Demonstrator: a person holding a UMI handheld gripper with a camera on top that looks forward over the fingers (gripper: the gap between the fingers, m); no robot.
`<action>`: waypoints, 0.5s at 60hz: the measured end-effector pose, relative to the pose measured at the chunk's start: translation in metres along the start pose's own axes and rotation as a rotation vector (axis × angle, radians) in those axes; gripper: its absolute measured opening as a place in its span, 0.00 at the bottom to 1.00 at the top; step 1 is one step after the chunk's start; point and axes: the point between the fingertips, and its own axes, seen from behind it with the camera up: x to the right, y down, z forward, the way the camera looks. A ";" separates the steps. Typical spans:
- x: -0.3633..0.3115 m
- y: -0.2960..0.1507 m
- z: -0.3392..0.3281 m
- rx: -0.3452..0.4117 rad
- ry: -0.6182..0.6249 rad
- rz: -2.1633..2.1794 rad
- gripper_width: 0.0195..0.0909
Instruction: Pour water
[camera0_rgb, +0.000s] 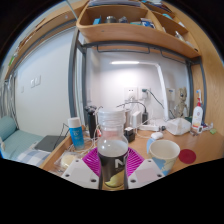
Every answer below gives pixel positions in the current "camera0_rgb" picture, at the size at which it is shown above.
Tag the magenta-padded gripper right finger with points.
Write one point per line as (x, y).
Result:
(146, 171)

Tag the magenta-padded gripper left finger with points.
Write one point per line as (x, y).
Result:
(80, 171)

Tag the clear bottle with dark label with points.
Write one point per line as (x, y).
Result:
(112, 153)

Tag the wrapped pale bun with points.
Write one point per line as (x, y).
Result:
(68, 160)

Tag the white cup with blue print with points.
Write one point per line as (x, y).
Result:
(163, 158)

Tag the blue and white tube bottle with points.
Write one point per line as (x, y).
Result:
(76, 135)

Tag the small white oval mouse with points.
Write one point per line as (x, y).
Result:
(157, 135)

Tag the small black charger cube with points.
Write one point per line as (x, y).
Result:
(129, 134)

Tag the dark grey laptop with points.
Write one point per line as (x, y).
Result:
(48, 143)

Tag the flat round red coaster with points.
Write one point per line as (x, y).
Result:
(187, 156)

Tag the white power strip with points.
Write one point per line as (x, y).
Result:
(150, 127)

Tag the black electric shaver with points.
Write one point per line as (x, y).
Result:
(90, 120)

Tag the white power adapter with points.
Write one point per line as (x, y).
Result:
(136, 119)

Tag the black power adapter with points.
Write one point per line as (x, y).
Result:
(145, 118)

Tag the bed with checked blanket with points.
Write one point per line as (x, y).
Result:
(23, 146)

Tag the white pump bottle red top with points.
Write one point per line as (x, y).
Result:
(197, 118)

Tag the small green block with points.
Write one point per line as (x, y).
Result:
(213, 131)

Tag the brown tree figurine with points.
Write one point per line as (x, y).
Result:
(182, 100)

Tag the teal pillow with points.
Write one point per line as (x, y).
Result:
(6, 128)

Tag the white desk lamp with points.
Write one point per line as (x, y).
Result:
(162, 86)

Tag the clear blue pump bottle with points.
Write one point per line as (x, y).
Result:
(199, 97)

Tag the grey striped curtain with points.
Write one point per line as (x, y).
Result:
(8, 96)

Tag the wooden shelf unit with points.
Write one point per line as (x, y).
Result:
(133, 33)

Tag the white wall socket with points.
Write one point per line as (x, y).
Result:
(130, 93)

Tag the white wall switch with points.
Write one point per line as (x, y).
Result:
(35, 81)

